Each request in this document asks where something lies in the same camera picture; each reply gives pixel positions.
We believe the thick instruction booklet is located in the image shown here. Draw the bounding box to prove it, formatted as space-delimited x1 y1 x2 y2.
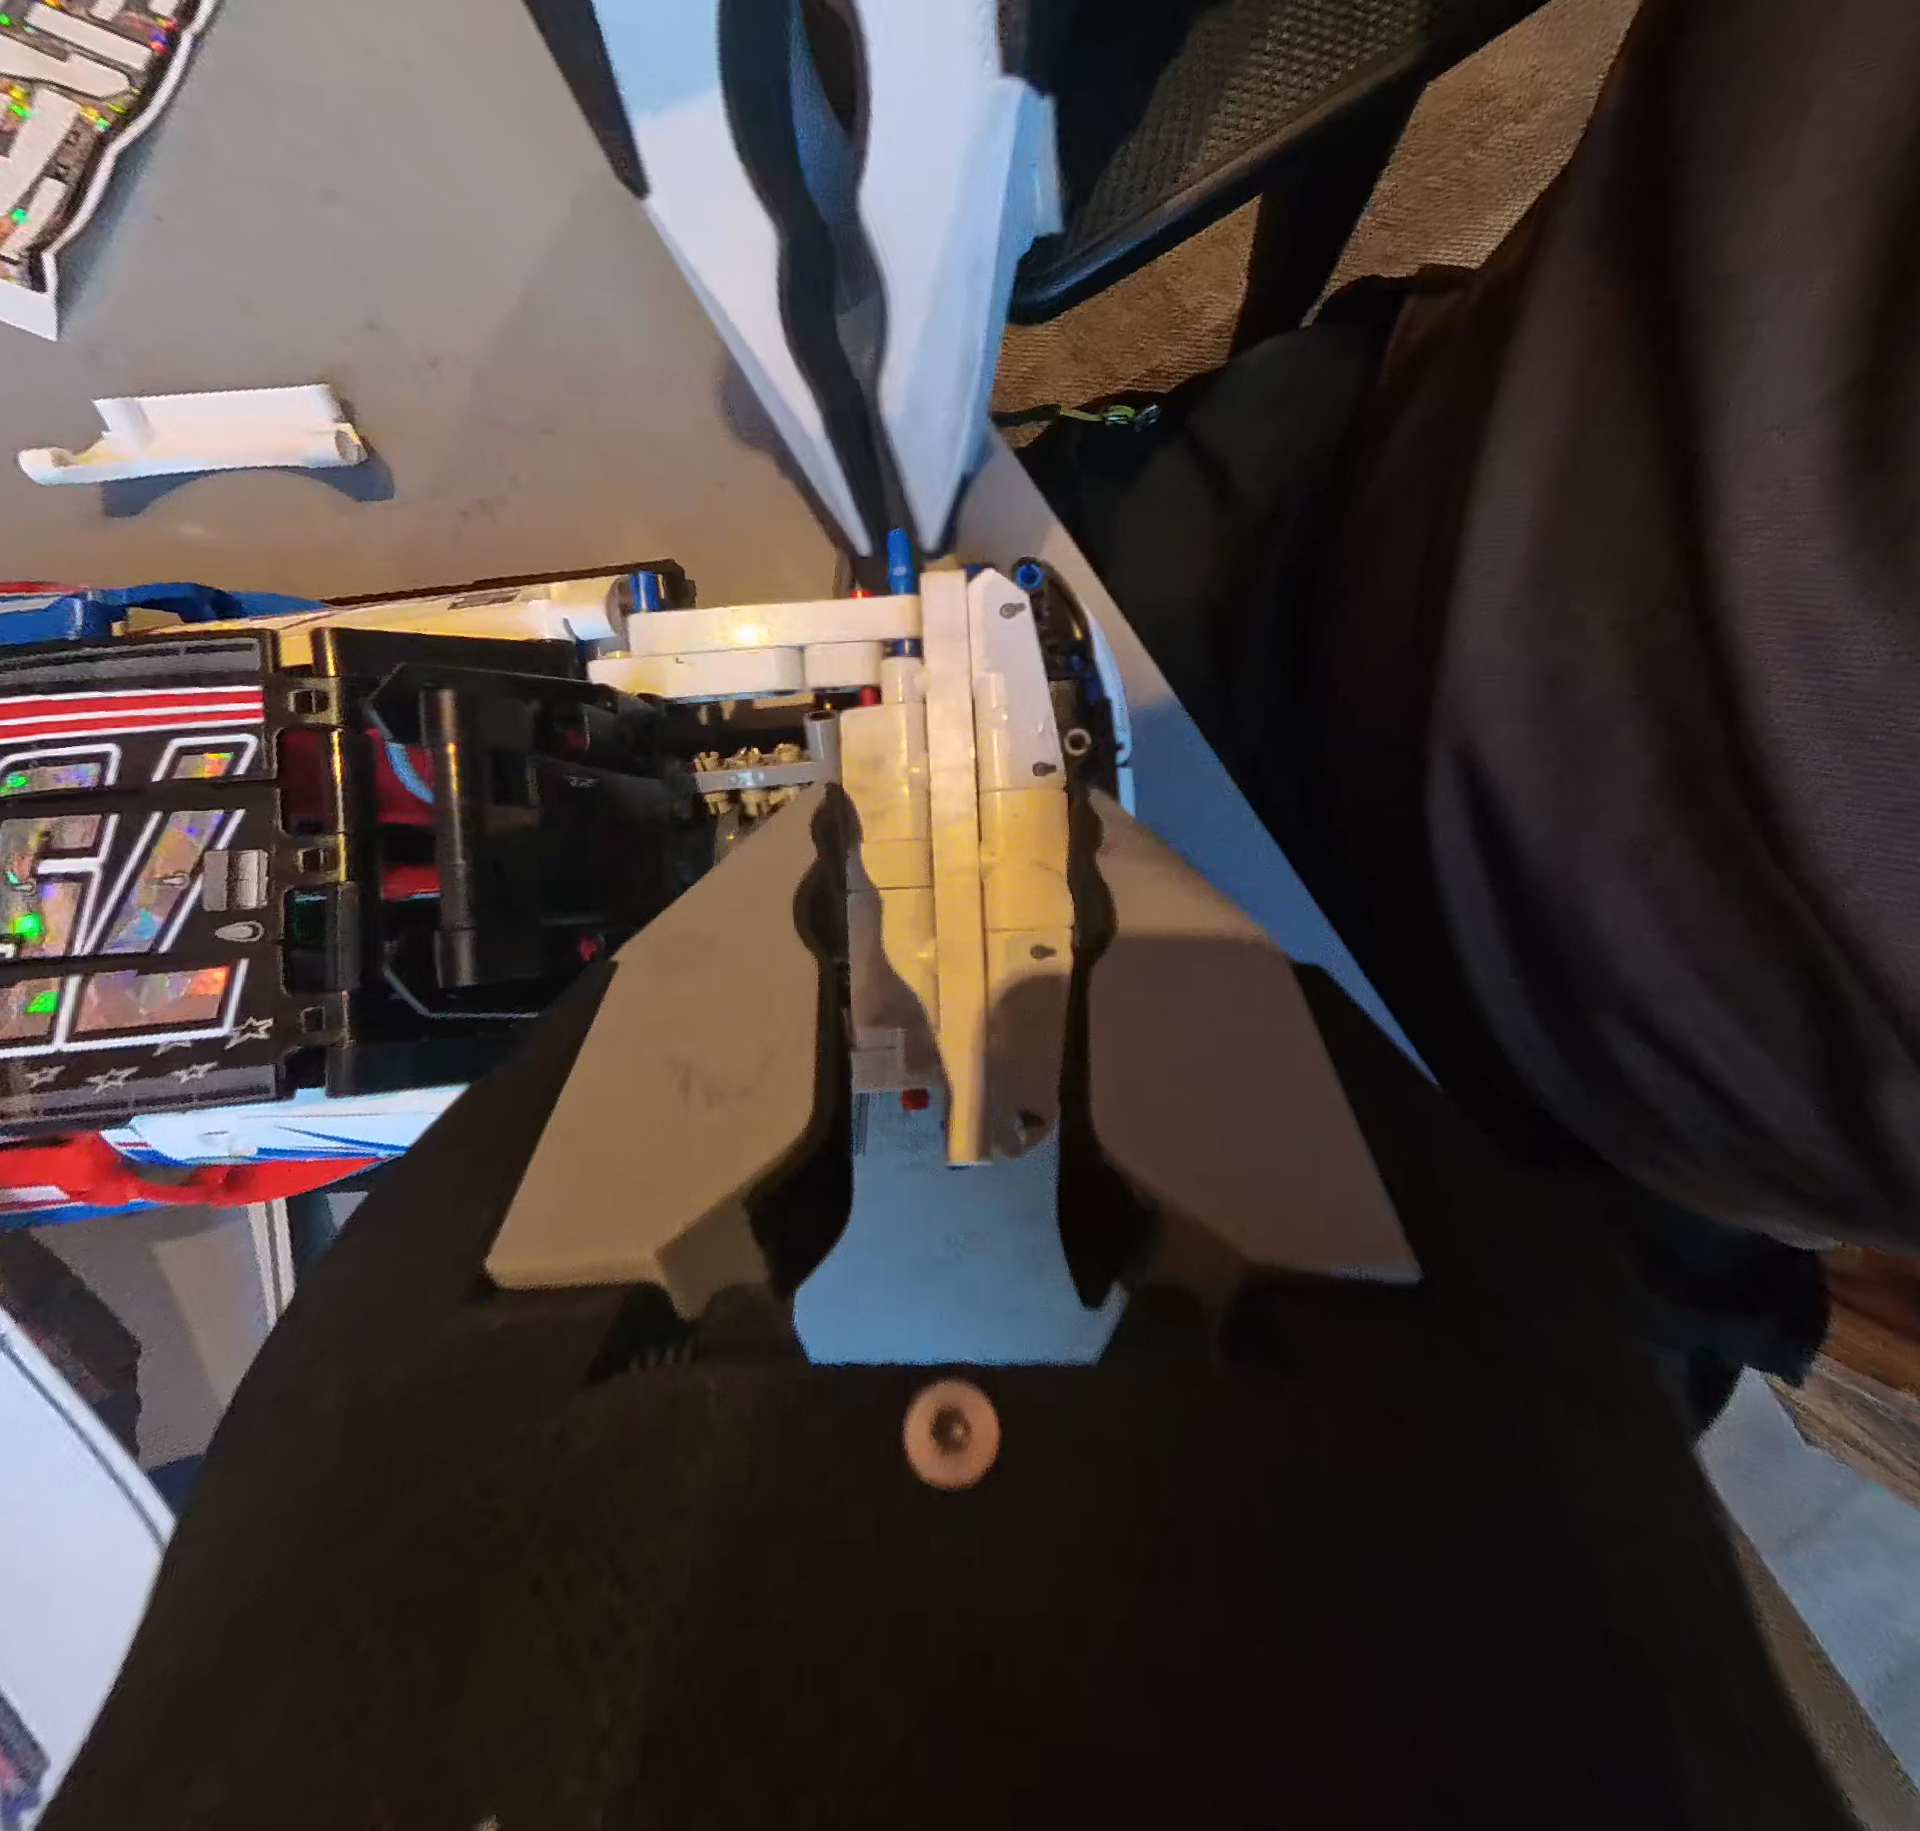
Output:
0 1201 293 1831

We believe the black mesh office chair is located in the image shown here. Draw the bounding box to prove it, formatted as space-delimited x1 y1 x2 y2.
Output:
1005 0 1442 326

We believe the white curved toy brick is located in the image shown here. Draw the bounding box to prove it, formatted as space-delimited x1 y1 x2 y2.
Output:
17 384 368 491

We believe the black backpack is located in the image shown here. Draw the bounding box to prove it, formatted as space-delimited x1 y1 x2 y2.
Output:
1020 315 1383 842

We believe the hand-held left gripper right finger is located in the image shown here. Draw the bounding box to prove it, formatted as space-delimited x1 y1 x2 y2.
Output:
1056 785 1425 1310

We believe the white toy brick panel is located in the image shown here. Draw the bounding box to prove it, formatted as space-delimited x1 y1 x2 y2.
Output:
838 567 1082 1171

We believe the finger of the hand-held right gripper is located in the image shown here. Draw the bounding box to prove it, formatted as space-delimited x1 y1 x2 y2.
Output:
811 0 1067 551
561 0 889 552

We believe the grey desk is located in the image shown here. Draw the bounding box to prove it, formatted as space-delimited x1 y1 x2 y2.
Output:
0 0 1427 1367

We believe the toy brick race car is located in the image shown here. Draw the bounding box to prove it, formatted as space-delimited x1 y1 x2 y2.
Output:
0 560 1142 1232

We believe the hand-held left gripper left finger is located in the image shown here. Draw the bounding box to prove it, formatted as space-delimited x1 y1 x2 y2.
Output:
482 781 861 1292

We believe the holographic sticker sheet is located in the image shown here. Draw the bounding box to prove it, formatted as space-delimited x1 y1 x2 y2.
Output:
0 0 256 343

